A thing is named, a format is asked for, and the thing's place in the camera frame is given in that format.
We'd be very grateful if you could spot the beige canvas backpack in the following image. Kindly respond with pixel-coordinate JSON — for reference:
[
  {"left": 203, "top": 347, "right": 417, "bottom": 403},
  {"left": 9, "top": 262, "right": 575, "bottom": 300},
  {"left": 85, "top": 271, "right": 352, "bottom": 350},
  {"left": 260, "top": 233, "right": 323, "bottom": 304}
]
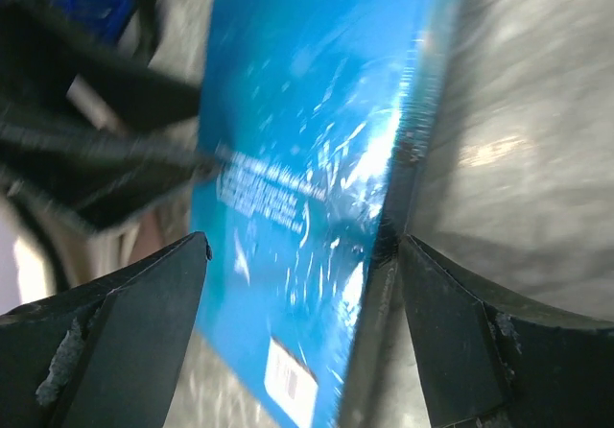
[{"left": 1, "top": 184, "right": 185, "bottom": 314}]

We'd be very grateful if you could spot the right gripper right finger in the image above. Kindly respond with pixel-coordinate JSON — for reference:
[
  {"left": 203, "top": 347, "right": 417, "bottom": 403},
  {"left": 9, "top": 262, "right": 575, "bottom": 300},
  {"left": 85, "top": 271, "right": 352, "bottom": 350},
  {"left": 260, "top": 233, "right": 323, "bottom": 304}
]
[{"left": 398, "top": 236, "right": 613, "bottom": 427}]

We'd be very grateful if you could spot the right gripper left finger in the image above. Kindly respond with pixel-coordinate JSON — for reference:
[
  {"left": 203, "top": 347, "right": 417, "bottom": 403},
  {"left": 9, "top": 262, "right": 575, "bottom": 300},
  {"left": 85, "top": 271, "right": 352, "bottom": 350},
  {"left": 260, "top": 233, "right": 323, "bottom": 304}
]
[{"left": 1, "top": 232, "right": 211, "bottom": 427}]

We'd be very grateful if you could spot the blue paperback book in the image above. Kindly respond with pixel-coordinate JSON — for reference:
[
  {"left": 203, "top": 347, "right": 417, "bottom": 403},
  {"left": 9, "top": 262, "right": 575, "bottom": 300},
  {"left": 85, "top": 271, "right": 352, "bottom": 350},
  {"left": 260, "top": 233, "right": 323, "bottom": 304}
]
[{"left": 191, "top": 0, "right": 461, "bottom": 427}]

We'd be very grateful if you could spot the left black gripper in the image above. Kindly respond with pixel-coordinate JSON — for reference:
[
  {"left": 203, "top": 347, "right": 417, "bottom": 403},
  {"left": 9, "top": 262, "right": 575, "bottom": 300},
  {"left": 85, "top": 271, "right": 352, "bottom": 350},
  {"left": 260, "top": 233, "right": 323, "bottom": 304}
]
[{"left": 1, "top": 0, "right": 216, "bottom": 229}]

